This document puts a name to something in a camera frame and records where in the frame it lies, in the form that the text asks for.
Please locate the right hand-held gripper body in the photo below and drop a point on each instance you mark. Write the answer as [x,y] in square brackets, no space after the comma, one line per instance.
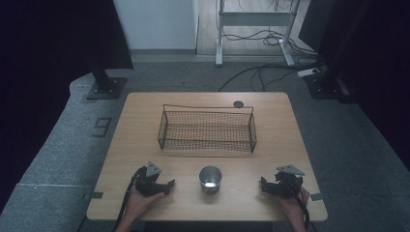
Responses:
[288,185]

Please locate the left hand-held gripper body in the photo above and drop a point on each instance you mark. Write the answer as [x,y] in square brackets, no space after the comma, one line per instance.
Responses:
[146,185]

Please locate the person's left hand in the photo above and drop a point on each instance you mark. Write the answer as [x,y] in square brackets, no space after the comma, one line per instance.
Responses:
[138,204]

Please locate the person's right hand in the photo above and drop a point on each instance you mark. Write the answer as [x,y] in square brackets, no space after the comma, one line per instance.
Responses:
[295,206]

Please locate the grey tape strip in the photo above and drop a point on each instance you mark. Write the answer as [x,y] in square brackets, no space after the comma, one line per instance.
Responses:
[316,196]
[94,195]

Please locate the silver metal cup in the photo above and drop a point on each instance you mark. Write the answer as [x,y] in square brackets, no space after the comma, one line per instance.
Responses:
[210,180]

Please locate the round grey table grommet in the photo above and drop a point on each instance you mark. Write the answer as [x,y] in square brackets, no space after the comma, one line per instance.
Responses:
[238,104]

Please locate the white power strip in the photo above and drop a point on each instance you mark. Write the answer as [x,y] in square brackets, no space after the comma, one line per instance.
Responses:
[307,72]

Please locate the black curtain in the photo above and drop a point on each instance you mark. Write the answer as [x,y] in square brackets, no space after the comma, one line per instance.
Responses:
[370,48]
[48,48]

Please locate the black stand with base plate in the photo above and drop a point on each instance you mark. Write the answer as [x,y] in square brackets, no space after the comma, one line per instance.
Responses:
[325,87]
[106,87]

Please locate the white metal desk frame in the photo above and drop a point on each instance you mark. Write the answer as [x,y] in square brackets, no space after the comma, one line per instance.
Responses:
[256,18]

